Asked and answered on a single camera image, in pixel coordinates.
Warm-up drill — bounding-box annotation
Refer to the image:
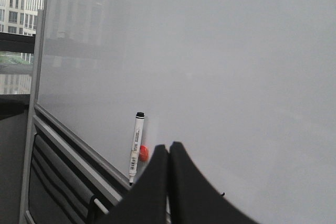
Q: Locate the white whiteboard with aluminium frame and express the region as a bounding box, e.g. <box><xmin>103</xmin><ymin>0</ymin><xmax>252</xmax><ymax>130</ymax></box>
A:
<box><xmin>35</xmin><ymin>0</ymin><xmax>335</xmax><ymax>223</ymax></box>

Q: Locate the white whiteboard marker pen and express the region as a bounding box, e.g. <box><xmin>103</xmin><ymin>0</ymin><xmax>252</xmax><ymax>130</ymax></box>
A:
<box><xmin>129</xmin><ymin>112</ymin><xmax>145</xmax><ymax>185</ymax></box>

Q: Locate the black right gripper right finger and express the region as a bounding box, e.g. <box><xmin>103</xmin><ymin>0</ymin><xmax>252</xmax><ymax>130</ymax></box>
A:
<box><xmin>169</xmin><ymin>142</ymin><xmax>256</xmax><ymax>223</ymax></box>

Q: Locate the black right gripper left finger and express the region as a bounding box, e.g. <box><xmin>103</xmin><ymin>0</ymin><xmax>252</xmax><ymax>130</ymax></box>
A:
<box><xmin>98</xmin><ymin>145</ymin><xmax>169</xmax><ymax>223</ymax></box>

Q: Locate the grey metal stand crossbar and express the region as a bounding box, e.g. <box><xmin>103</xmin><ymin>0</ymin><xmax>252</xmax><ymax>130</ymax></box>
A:
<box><xmin>33</xmin><ymin>115</ymin><xmax>122</xmax><ymax>205</ymax></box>

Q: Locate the grey fabric chair back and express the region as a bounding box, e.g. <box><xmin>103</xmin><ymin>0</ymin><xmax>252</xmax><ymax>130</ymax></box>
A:
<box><xmin>28</xmin><ymin>134</ymin><xmax>109</xmax><ymax>223</ymax></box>

